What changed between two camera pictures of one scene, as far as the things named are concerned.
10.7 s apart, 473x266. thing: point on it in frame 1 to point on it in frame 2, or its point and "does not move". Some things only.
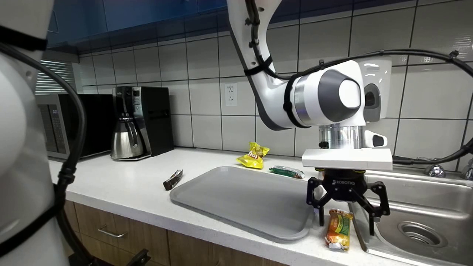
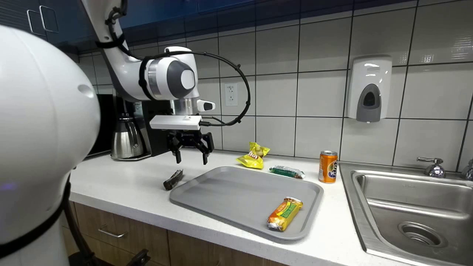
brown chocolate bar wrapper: x=171 y=180 does not move
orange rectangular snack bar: x=337 y=233 to x=282 y=214
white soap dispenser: x=377 y=89 does not move
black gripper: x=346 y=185 to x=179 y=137
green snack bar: x=287 y=171 does not move
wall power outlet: x=231 y=93 does not move
